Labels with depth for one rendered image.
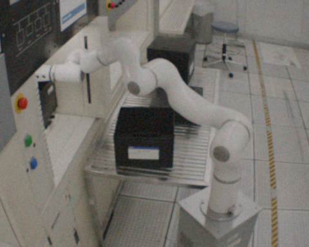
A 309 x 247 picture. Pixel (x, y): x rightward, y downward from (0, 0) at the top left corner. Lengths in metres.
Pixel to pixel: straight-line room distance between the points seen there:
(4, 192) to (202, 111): 0.76
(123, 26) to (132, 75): 1.98
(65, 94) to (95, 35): 0.39
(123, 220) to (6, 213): 1.46
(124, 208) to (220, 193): 1.28
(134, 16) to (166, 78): 1.86
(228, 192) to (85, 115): 0.90
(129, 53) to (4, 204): 0.74
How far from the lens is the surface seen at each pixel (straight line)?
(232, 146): 1.28
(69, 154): 1.74
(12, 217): 1.25
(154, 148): 1.73
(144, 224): 2.55
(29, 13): 1.21
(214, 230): 1.52
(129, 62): 1.40
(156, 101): 2.13
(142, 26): 3.26
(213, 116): 1.38
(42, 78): 1.76
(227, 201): 1.52
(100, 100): 1.93
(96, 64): 1.54
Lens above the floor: 1.90
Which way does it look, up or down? 33 degrees down
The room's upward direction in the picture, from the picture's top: straight up
